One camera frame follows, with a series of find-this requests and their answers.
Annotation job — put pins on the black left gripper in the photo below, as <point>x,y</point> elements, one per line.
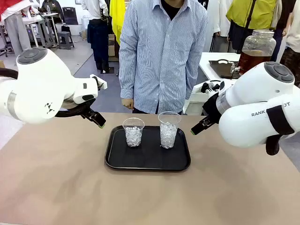
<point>86,112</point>

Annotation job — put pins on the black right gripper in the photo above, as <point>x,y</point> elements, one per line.
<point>212,107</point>

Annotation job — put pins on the tall clear iced cup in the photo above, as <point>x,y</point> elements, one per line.
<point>168,136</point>

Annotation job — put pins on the short clear iced cup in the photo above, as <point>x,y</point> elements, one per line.
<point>133,138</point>

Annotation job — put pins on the glass tea dispenser jar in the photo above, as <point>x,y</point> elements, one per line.
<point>257,47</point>

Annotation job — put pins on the person's left forearm striped sleeve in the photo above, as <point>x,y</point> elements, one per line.
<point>192,82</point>

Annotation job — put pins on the person's right forearm striped sleeve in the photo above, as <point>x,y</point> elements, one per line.
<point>126,86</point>

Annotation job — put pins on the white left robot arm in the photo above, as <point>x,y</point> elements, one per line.
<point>42,89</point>

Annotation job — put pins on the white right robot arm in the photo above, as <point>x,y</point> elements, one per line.
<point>253,124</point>

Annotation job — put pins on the person's right hand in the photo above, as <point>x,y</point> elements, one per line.
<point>127,103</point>

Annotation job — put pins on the large black serving tray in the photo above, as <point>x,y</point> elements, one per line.
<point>147,157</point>

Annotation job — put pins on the white side table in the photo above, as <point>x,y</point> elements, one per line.
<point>215,56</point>

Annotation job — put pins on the brown cardboard box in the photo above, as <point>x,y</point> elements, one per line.
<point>112,47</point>

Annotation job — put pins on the person in striped shirt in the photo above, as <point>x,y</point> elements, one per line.
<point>159,58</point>

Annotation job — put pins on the mannequin white shirt navy skirt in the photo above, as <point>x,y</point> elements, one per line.
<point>98,35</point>

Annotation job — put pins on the grey plastic stool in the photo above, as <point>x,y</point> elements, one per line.
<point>66,39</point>

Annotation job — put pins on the yellow hanging cloth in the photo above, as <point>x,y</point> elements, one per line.
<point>117,21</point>

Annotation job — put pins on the black chair back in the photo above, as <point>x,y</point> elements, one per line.
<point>70,16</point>

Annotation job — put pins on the white workshop desk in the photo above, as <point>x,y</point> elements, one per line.
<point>42,17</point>

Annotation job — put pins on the seated person in dark jacket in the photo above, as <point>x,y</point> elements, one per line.
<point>52,9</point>

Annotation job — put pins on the person in grey trousers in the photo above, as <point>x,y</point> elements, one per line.
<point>16,30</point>

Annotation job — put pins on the person in cream top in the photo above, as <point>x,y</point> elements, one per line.
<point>294,32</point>

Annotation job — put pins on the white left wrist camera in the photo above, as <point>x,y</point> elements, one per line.
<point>102,83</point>

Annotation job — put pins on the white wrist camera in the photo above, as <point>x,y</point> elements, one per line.
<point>212,86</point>
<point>102,83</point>

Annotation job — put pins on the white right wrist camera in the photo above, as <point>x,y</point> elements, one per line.
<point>212,86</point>

